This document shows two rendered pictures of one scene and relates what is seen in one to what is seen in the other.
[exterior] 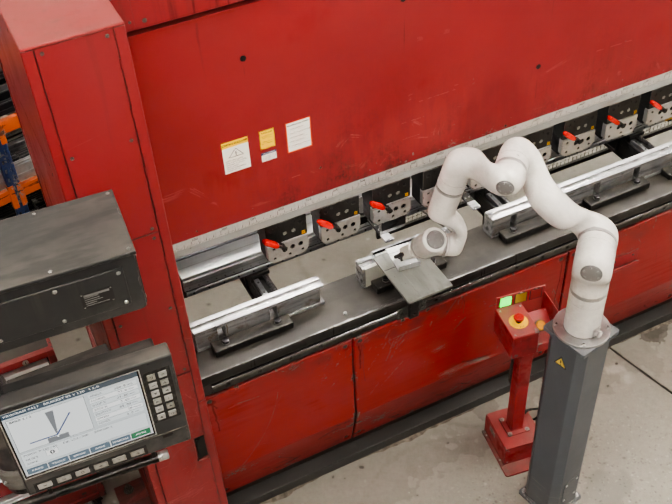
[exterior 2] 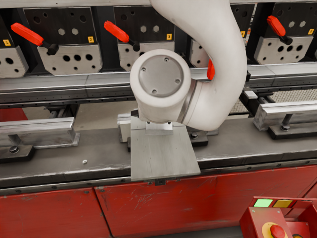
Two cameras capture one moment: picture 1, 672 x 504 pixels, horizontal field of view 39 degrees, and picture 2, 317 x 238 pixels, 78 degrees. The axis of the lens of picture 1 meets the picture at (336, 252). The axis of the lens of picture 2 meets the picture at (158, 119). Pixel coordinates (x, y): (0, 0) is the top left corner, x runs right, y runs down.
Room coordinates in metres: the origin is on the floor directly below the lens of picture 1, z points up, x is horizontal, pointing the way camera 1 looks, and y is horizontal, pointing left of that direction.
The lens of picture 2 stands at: (2.08, -0.39, 1.43)
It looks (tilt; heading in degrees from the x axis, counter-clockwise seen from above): 40 degrees down; 18
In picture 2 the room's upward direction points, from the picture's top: straight up
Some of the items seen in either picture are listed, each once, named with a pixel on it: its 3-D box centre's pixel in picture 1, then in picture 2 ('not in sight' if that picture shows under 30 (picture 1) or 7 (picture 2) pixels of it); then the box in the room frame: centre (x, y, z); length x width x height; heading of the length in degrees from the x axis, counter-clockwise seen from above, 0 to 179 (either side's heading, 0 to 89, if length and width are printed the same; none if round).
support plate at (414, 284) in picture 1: (412, 272); (160, 140); (2.49, -0.27, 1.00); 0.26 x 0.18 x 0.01; 24
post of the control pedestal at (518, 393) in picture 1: (519, 383); not in sight; (2.44, -0.70, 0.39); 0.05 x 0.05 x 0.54; 16
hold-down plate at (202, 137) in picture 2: (409, 273); (167, 141); (2.59, -0.27, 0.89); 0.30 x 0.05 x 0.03; 114
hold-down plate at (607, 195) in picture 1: (616, 193); not in sight; (2.98, -1.15, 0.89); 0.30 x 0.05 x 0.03; 114
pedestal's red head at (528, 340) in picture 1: (528, 322); (285, 235); (2.44, -0.70, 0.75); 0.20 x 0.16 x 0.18; 106
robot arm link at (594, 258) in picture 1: (592, 269); not in sight; (2.13, -0.80, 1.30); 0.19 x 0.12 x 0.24; 159
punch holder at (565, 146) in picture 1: (572, 128); not in sight; (2.94, -0.92, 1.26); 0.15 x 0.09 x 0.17; 114
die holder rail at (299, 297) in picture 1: (258, 313); (5, 136); (2.40, 0.29, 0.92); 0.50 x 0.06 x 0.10; 114
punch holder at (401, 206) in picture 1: (386, 195); (145, 36); (2.61, -0.19, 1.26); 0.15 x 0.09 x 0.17; 114
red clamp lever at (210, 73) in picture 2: not in sight; (212, 62); (2.63, -0.38, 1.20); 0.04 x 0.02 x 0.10; 24
